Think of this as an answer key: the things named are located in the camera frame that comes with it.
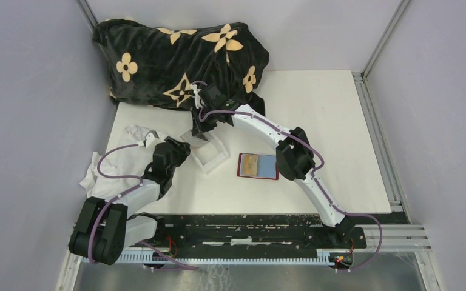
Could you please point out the white plastic card box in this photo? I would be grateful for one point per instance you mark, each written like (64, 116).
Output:
(210, 156)

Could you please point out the white crumpled cloth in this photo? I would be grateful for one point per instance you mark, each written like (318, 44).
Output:
(119, 171)

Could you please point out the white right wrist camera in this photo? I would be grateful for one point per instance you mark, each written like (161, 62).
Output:
(197, 98)

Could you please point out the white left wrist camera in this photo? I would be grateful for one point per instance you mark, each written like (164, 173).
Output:
(150, 138)

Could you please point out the stack of cards in box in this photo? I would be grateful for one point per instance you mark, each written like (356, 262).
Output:
(199, 142)

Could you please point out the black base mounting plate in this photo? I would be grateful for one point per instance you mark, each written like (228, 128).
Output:
(249, 236)

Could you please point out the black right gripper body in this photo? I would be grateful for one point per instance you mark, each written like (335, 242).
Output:
(202, 127)

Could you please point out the aluminium frame rail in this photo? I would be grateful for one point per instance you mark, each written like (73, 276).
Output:
(406, 237)

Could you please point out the red leather card holder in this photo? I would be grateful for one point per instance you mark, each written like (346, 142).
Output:
(267, 167)

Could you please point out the black floral blanket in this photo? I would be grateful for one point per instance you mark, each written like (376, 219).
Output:
(156, 66)

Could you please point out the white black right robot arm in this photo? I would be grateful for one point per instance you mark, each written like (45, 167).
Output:
(296, 160)

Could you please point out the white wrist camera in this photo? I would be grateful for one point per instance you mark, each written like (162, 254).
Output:
(150, 138)
(197, 98)

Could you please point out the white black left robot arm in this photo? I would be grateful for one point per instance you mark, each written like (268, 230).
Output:
(106, 226)

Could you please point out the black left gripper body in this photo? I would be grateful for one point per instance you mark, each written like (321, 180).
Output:
(180, 153)

